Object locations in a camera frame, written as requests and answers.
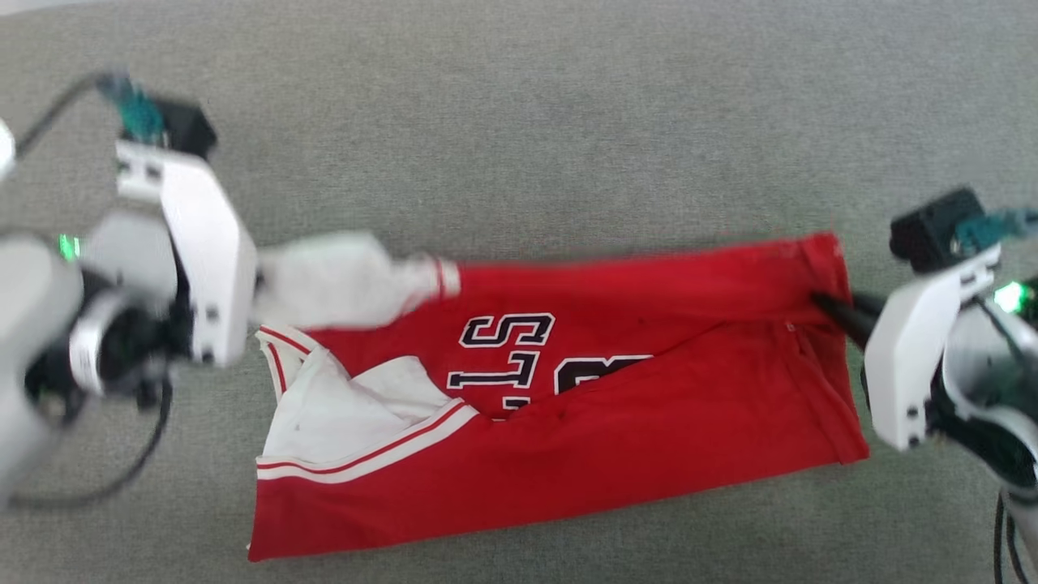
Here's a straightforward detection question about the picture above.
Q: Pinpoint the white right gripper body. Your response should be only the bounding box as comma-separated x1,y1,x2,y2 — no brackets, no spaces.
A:
863,243,1038,496

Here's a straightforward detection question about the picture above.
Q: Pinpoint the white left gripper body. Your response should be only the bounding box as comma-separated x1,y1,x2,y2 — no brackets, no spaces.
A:
68,140,260,407

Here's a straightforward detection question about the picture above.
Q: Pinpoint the red and white jersey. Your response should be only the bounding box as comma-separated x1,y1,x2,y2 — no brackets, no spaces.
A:
247,230,871,563

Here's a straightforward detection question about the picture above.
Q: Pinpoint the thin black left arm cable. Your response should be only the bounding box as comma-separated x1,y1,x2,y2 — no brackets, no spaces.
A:
6,71,174,513

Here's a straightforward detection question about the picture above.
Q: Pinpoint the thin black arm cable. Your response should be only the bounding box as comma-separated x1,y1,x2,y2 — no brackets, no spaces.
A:
992,493,1029,584
6,71,174,513

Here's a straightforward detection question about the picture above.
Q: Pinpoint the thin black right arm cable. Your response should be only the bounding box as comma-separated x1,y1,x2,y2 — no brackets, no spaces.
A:
992,493,1029,584

